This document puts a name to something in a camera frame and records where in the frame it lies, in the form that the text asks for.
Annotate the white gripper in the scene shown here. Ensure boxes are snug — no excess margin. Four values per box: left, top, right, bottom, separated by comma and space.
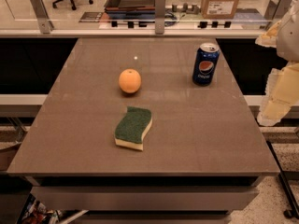
255, 1, 299, 126

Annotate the blue pepsi can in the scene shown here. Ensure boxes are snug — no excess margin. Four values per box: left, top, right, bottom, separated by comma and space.
192, 42, 220, 86

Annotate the green and yellow sponge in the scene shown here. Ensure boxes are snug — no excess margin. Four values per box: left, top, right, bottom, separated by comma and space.
114, 106, 152, 151

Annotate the brown cardboard box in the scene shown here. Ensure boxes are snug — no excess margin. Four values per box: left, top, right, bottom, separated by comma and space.
201, 0, 239, 19

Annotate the orange fruit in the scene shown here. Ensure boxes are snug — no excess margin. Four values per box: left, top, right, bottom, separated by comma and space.
119, 69, 141, 93

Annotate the right metal glass post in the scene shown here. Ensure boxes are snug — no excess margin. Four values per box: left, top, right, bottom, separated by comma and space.
264, 0, 292, 29

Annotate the metal glass post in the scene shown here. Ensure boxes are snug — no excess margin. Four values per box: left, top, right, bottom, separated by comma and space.
264, 0, 292, 29
30, 0, 53, 34
155, 0, 165, 35

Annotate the middle metal glass post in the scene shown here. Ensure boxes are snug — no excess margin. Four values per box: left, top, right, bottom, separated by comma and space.
155, 0, 165, 35

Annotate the left metal glass post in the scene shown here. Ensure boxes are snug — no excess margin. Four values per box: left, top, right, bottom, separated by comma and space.
30, 0, 53, 34

